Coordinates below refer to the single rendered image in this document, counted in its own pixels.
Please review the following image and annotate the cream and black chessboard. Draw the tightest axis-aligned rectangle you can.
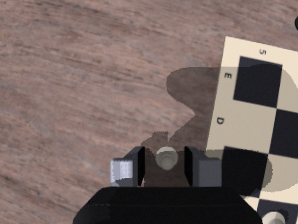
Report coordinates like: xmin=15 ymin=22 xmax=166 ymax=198
xmin=204 ymin=36 xmax=298 ymax=224

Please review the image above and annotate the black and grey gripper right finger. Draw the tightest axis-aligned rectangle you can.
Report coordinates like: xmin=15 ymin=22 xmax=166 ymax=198
xmin=184 ymin=146 xmax=222 ymax=187

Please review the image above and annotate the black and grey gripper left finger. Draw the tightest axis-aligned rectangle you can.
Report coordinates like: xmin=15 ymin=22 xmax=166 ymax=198
xmin=110 ymin=146 xmax=145 ymax=187

